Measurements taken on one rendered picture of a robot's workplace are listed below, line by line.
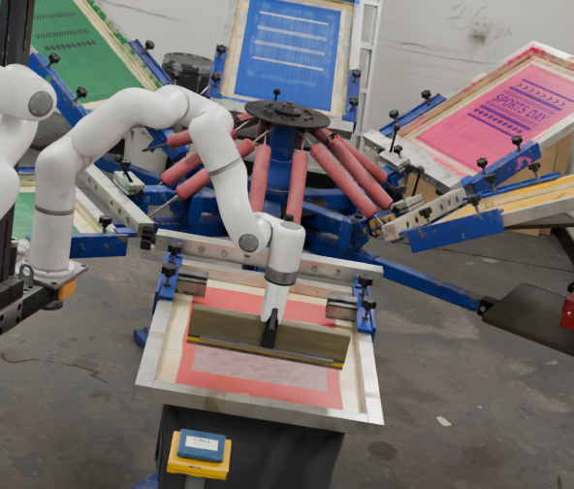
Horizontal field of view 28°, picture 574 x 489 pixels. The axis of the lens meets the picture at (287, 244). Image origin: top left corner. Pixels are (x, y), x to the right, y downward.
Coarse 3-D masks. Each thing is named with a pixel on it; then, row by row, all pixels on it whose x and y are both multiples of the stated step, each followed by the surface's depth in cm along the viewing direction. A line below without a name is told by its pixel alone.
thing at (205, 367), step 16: (208, 288) 325; (192, 304) 314; (208, 304) 315; (224, 304) 317; (240, 304) 319; (256, 304) 321; (192, 352) 287; (208, 352) 288; (224, 352) 290; (240, 352) 291; (192, 368) 279; (208, 368) 281; (224, 368) 282; (240, 368) 284; (256, 368) 285; (192, 384) 271; (208, 384) 273; (224, 384) 274; (240, 384) 276; (256, 384) 277
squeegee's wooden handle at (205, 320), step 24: (192, 312) 266; (216, 312) 266; (240, 312) 268; (192, 336) 268; (216, 336) 268; (240, 336) 268; (288, 336) 268; (312, 336) 268; (336, 336) 268; (336, 360) 270
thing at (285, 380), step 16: (288, 304) 325; (304, 304) 327; (304, 320) 317; (320, 320) 319; (272, 368) 287; (288, 368) 288; (304, 368) 290; (320, 368) 291; (272, 384) 279; (288, 384) 280; (304, 384) 282; (320, 384) 283; (336, 384) 285; (288, 400) 273; (304, 400) 274; (320, 400) 276; (336, 400) 277
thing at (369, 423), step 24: (192, 264) 331; (264, 288) 332; (312, 288) 332; (336, 288) 333; (168, 312) 298; (360, 336) 305; (144, 360) 271; (360, 360) 293; (144, 384) 260; (168, 384) 262; (360, 384) 286; (216, 408) 262; (240, 408) 262; (264, 408) 262; (288, 408) 262; (312, 408) 264; (360, 432) 264
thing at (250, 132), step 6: (252, 126) 495; (240, 132) 483; (246, 132) 485; (252, 132) 487; (306, 132) 502; (240, 138) 479; (246, 138) 479; (252, 138) 479; (312, 138) 495; (306, 144) 485; (312, 144) 486; (318, 144) 488; (306, 150) 481
